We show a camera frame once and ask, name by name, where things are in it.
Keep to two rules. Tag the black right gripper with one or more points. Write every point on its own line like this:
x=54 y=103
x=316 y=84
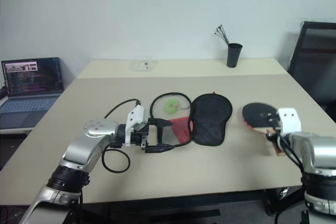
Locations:
x=273 y=120

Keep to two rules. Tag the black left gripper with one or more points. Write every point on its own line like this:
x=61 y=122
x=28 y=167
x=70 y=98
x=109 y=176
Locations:
x=143 y=134

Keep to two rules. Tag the black rubber table tennis paddle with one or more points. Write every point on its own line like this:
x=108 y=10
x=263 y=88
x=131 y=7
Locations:
x=256 y=113

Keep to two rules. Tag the red black paddle case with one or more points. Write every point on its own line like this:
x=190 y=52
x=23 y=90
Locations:
x=210 y=119

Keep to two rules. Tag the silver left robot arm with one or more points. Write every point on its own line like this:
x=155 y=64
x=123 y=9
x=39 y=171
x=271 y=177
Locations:
x=86 y=153

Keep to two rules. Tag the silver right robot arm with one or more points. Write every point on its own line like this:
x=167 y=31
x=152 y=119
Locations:
x=315 y=150

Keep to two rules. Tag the green fuzzy pendant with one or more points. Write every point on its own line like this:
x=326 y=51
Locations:
x=171 y=106

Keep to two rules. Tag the clear plastic box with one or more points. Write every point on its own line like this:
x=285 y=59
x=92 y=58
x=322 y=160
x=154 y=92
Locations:
x=144 y=65

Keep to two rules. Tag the black mesh office chair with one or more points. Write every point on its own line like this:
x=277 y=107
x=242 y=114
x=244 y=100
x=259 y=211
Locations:
x=315 y=64

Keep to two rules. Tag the black tapered cup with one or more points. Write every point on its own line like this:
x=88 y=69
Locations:
x=233 y=56

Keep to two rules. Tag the open grey laptop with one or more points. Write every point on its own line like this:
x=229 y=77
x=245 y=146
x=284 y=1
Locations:
x=26 y=103

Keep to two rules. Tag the white side table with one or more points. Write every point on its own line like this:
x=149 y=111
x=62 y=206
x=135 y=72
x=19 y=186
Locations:
x=15 y=130

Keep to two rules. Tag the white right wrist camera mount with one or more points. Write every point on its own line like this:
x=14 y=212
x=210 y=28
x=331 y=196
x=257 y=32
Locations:
x=288 y=119

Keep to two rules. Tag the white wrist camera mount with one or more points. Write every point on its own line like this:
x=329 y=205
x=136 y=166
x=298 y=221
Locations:
x=135 y=116
x=288 y=119

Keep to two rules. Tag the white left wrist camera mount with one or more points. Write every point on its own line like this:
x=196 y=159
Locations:
x=135 y=116

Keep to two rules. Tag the black table frame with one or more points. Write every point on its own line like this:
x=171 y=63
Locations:
x=183 y=208

